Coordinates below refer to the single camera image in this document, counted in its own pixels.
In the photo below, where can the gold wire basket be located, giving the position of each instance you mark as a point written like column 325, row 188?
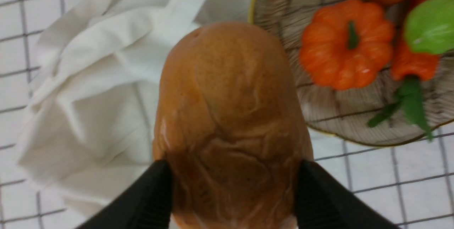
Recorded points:
column 345, row 113

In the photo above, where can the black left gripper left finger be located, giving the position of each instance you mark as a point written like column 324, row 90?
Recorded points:
column 146, row 204

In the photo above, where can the green toy cucumber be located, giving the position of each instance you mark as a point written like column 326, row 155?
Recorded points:
column 429, row 28

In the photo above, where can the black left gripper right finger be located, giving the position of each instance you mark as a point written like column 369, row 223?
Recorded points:
column 321, row 202

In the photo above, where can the orange toy carrot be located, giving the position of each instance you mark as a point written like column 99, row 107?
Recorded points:
column 410, row 69

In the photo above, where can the white grid tablecloth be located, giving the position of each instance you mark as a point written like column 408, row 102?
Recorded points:
column 412, row 185

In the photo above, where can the white cloth tote bag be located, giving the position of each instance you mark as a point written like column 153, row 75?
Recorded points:
column 88, row 128

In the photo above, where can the orange toy pumpkin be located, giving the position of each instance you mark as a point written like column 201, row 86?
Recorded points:
column 347, row 44

